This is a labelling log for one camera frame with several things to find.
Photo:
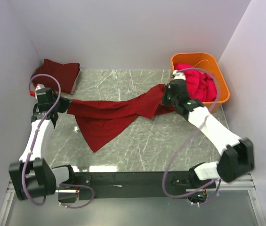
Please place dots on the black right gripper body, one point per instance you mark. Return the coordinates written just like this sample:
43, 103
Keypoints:
167, 99

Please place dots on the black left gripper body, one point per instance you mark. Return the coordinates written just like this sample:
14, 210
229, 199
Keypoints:
60, 104

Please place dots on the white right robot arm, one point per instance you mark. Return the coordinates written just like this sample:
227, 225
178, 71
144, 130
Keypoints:
236, 154

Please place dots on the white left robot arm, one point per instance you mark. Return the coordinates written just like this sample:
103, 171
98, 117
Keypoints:
31, 175

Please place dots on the pink folded t-shirt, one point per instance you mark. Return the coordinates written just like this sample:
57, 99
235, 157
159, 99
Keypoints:
75, 81

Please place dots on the pink t-shirt in basket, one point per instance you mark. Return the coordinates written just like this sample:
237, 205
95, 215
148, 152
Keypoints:
200, 85

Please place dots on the dark red folded t-shirt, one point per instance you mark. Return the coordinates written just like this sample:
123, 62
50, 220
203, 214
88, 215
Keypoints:
65, 74

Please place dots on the orange plastic basket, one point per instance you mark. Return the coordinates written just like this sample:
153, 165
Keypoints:
207, 62

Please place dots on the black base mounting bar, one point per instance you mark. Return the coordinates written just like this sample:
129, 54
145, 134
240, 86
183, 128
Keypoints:
127, 185

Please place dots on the aluminium frame rail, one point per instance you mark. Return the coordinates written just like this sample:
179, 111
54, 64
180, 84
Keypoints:
236, 204

